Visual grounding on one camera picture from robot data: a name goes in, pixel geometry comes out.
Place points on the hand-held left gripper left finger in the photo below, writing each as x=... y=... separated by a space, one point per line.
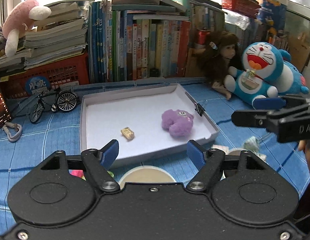
x=111 y=153

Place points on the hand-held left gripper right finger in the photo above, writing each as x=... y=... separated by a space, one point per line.
x=194 y=153

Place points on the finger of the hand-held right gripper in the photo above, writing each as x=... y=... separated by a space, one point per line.
x=247 y=118
x=267 y=103

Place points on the pale green soft toy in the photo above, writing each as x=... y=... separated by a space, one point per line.
x=251 y=143

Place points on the white foam cube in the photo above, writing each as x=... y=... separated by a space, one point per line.
x=219 y=148

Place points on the pink green plush flower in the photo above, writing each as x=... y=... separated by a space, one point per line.
x=76 y=173

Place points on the grey-patterned paper cup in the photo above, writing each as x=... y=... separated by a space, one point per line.
x=147 y=175

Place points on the white cardboard box tray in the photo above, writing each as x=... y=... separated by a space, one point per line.
x=135 y=115

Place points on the small yellow soft block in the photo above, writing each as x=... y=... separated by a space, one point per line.
x=127 y=133

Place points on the purple plush toy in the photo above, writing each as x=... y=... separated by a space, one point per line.
x=177 y=126

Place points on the blue white plush toy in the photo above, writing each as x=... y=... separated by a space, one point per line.
x=292 y=77

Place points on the black binder clip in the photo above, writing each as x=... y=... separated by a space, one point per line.
x=199 y=108

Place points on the blue cat plush toy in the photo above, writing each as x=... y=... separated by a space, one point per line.
x=259 y=55

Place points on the blue checked tablecloth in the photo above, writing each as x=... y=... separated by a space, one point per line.
x=45 y=150

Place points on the brown-haired doll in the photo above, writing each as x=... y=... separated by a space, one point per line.
x=219 y=55

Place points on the black model bicycle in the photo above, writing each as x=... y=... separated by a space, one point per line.
x=66 y=102

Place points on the red can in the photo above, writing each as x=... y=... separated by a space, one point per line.
x=203 y=38

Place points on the red plastic crate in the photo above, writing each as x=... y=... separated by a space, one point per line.
x=70 y=72

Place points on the red basket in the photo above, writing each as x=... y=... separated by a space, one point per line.
x=239 y=5

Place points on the grey carabiner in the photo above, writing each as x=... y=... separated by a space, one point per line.
x=10 y=137

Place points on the row of upright books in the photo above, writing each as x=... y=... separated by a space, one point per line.
x=145 y=50

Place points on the dark printed box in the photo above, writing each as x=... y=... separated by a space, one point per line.
x=1 y=107

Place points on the stack of flat books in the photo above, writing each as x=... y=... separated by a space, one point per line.
x=57 y=35

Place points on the books lying on row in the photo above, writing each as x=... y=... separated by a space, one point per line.
x=150 y=8

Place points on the pink white plush toy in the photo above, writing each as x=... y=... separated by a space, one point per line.
x=17 y=20

